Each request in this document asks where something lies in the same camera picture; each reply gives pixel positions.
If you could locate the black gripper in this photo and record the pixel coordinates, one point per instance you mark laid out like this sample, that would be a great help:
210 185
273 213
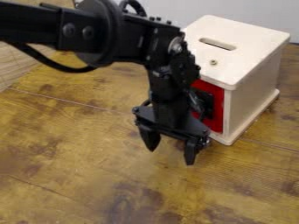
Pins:
189 130

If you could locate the red drawer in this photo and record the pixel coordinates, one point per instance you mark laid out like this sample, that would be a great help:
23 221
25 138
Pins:
213 96

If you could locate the black metal drawer handle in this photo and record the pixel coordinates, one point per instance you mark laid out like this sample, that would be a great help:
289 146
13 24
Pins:
171 104

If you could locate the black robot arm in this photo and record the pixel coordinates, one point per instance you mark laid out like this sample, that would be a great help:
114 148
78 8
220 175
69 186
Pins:
78 40

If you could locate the white wooden drawer cabinet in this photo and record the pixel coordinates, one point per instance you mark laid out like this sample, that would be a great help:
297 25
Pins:
240 58

